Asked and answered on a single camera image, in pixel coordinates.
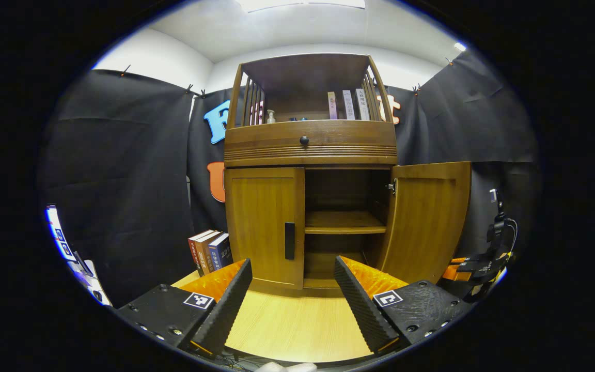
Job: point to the ceiling light panel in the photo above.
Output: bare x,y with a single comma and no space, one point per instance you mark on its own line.
459,47

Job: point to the wooden cabinet shelf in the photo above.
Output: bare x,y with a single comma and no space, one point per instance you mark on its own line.
344,222

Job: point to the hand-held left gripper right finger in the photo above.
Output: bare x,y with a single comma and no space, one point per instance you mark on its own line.
364,310

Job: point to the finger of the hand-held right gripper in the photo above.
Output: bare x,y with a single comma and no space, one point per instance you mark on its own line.
460,261
455,274

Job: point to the black backdrop cloth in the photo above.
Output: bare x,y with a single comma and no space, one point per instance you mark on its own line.
122,181

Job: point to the red book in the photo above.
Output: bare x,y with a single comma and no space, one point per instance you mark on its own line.
194,250

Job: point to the white printed sheet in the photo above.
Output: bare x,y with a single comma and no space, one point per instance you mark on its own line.
65,248

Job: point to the brown book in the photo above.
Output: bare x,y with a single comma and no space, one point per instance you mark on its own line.
207,256

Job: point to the wooden double-door shoe cabinet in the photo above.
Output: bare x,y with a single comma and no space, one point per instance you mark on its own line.
308,72

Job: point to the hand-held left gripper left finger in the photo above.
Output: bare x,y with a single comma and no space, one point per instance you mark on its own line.
225,315

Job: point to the white book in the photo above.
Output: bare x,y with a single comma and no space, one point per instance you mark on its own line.
362,104

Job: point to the wooden cabinet door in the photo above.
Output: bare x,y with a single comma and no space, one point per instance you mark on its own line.
426,222
261,227

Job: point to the wooden cabinet drawer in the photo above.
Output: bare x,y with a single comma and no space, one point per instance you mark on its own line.
266,139

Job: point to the clear soap pump bottle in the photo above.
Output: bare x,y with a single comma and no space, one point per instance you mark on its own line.
271,118

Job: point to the grey book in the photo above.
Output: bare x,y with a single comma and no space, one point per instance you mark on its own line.
348,105

